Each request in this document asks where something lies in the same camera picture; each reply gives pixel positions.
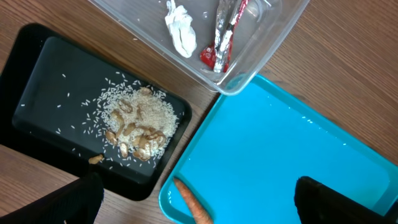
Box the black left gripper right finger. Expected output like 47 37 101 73
294 176 392 224

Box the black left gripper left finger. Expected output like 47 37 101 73
1 172 104 224

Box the orange carrot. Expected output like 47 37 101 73
173 177 214 224

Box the red foil snack wrapper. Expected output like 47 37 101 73
200 0 249 73

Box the white tissue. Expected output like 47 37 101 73
165 0 197 58

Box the loose peanut shell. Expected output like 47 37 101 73
88 154 104 165

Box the teal plastic tray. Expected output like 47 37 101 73
159 76 397 223

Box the rice and peanut pile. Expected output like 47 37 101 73
54 71 180 169

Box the black tray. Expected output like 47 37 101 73
1 24 192 201

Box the clear plastic bin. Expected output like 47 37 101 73
91 0 309 95

